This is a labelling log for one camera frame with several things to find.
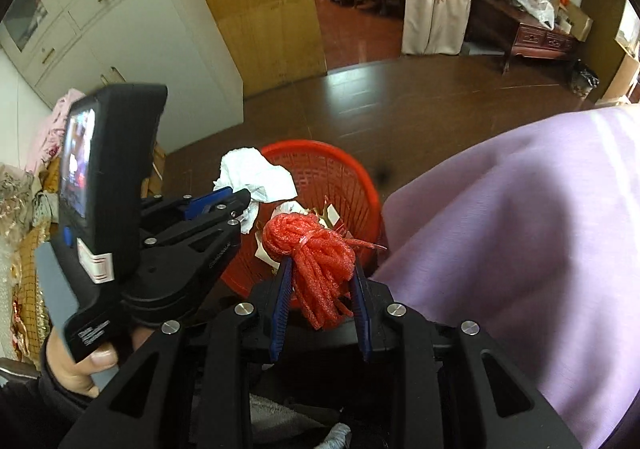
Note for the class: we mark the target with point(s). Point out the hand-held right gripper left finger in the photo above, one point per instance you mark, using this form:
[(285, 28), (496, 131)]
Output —
[(280, 314)]

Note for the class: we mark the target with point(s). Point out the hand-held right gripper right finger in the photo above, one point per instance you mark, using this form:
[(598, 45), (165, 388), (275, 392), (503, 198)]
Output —
[(361, 314)]

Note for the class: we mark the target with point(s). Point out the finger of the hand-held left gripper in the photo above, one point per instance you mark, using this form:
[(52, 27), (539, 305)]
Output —
[(190, 264), (205, 204)]

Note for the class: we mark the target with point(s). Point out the white tissue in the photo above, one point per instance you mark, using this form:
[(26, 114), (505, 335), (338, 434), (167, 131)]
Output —
[(260, 179)]

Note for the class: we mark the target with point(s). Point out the red foam fruit net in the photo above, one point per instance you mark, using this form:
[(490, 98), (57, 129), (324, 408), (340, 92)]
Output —
[(310, 254)]

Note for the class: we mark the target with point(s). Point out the red plastic basket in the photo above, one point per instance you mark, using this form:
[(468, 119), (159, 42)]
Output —
[(325, 169)]

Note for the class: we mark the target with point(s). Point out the person's left forearm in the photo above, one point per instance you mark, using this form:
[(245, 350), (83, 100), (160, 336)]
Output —
[(30, 409)]

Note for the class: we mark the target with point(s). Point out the person's left hand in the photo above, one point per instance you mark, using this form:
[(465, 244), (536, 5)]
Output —
[(80, 374)]

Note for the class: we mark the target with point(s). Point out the pink cloth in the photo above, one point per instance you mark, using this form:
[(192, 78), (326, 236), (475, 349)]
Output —
[(55, 129)]

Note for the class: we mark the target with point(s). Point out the grey cloth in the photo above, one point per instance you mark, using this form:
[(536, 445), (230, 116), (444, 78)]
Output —
[(280, 414)]

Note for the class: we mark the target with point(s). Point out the white cabinet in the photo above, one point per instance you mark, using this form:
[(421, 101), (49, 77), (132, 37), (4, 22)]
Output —
[(150, 54)]

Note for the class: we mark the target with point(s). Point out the gold patterned fabric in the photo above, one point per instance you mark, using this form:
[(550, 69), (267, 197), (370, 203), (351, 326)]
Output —
[(25, 254)]

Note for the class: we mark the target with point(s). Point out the purple printed tablecloth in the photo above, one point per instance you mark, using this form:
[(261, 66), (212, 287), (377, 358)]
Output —
[(500, 229)]

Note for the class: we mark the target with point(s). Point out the wooden partition board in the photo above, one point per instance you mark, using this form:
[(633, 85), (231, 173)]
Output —
[(260, 4)]

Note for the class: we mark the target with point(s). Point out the black plastic bag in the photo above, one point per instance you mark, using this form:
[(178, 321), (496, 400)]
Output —
[(585, 79)]

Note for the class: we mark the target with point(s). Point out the dark wooden cabinet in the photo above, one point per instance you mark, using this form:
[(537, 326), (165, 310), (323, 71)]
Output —
[(530, 36)]

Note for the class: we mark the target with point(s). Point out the closed cardboard box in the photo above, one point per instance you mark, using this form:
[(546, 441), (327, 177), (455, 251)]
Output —
[(625, 74)]

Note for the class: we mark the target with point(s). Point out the open cardboard box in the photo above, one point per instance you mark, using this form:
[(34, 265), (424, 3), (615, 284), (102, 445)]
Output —
[(580, 21)]

